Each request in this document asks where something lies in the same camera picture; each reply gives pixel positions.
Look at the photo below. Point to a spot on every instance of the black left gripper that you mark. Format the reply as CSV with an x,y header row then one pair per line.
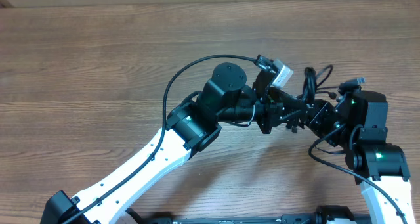
x,y
272,112

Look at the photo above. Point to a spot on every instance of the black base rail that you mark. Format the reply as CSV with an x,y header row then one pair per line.
x,y
302,218

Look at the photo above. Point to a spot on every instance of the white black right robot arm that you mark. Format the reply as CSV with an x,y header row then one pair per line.
x,y
358,124

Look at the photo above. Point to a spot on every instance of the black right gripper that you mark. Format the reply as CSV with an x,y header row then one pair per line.
x,y
319,110

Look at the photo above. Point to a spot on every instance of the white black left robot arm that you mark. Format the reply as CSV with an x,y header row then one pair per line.
x,y
189,128

